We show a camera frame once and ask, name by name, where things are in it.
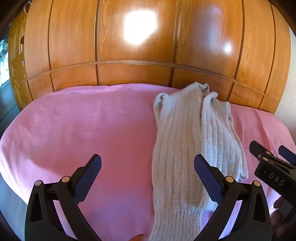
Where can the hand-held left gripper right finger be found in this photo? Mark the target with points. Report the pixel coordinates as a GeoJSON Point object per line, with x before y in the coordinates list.
{"type": "Point", "coordinates": [208, 178]}

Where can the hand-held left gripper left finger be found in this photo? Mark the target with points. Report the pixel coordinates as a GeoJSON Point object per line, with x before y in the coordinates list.
{"type": "Point", "coordinates": [89, 173]}

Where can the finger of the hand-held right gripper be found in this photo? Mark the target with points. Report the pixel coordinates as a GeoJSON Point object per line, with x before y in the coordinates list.
{"type": "Point", "coordinates": [286, 153]}
{"type": "Point", "coordinates": [257, 148]}

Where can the white knit sweater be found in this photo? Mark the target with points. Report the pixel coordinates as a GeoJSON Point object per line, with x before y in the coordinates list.
{"type": "Point", "coordinates": [175, 150]}

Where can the person's right hand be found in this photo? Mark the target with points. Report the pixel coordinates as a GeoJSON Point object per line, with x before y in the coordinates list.
{"type": "Point", "coordinates": [277, 205]}

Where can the pink blanket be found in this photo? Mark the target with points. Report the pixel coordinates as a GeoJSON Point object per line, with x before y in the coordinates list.
{"type": "Point", "coordinates": [81, 129]}

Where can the wooden wardrobe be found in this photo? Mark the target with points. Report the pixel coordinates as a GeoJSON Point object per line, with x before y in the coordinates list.
{"type": "Point", "coordinates": [138, 60]}

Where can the window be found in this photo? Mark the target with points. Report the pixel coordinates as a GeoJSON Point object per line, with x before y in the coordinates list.
{"type": "Point", "coordinates": [3, 64]}

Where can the white hanger hook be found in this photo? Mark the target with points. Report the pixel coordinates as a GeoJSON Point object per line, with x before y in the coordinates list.
{"type": "Point", "coordinates": [27, 7]}

